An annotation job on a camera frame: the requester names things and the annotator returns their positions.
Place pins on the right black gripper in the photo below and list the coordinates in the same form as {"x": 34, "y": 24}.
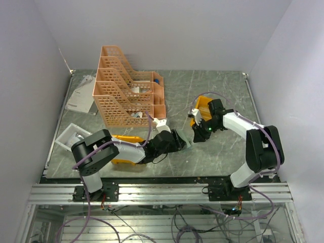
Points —
{"x": 199, "y": 135}

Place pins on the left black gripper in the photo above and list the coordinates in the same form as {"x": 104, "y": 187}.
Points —
{"x": 178, "y": 144}

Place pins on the yellow bin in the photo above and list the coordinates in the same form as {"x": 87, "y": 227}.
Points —
{"x": 128, "y": 154}
{"x": 201, "y": 104}

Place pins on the pink file organizer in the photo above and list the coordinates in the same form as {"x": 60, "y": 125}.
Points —
{"x": 124, "y": 97}

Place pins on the white bin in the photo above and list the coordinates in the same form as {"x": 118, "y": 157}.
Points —
{"x": 70, "y": 136}

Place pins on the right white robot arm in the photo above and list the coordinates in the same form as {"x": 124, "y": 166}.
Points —
{"x": 264, "y": 153}

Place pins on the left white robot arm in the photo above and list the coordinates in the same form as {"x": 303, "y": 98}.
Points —
{"x": 94, "y": 152}

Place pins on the white paper sheet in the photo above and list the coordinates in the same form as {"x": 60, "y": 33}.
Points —
{"x": 81, "y": 99}

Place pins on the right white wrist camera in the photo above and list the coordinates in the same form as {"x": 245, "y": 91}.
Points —
{"x": 195, "y": 116}

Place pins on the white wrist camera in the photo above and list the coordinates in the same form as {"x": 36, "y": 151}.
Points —
{"x": 195, "y": 116}
{"x": 161, "y": 125}

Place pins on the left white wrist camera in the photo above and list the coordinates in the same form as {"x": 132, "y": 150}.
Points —
{"x": 161, "y": 125}

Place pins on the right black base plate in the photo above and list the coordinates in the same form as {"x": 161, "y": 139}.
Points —
{"x": 223, "y": 193}

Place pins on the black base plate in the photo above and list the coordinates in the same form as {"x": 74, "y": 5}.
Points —
{"x": 108, "y": 193}
{"x": 223, "y": 193}

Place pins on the aluminium rail frame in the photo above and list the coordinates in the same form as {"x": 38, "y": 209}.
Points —
{"x": 158, "y": 194}

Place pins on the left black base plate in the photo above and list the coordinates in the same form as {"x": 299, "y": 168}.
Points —
{"x": 108, "y": 193}

